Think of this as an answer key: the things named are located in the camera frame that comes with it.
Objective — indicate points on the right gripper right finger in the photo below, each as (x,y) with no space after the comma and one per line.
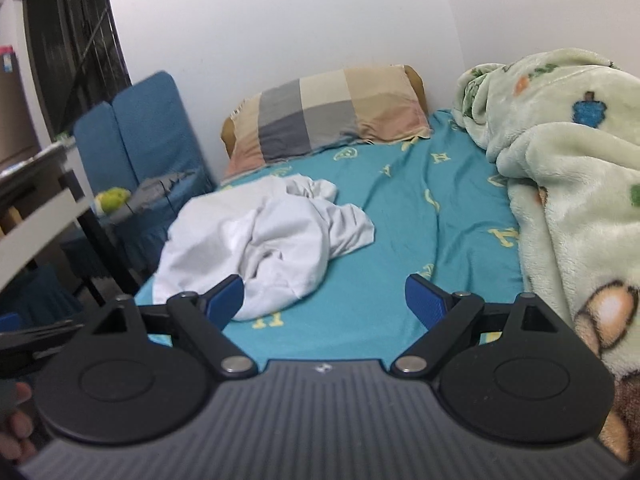
(514,373)

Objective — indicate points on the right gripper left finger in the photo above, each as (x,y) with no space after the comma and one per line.
(111,385)

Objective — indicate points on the white t-shirt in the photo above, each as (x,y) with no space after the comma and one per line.
(277,234)

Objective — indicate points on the person's hand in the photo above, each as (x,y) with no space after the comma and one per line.
(17,428)

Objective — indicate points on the green plush toy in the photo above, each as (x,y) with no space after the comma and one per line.
(111,200)

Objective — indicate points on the white black desk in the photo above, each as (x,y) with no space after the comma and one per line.
(60,202)

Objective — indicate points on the grey cloth on cushion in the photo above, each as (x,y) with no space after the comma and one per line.
(150,192)

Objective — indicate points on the blue folded cushion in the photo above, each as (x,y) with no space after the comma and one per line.
(143,133)

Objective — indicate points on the green fleece blanket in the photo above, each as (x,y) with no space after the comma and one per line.
(562,128)

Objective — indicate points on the cardboard box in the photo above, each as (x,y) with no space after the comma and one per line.
(18,139)

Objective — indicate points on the checkered pillow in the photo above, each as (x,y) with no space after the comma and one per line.
(375,104)

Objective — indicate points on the dark window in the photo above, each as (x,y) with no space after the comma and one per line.
(75,56)

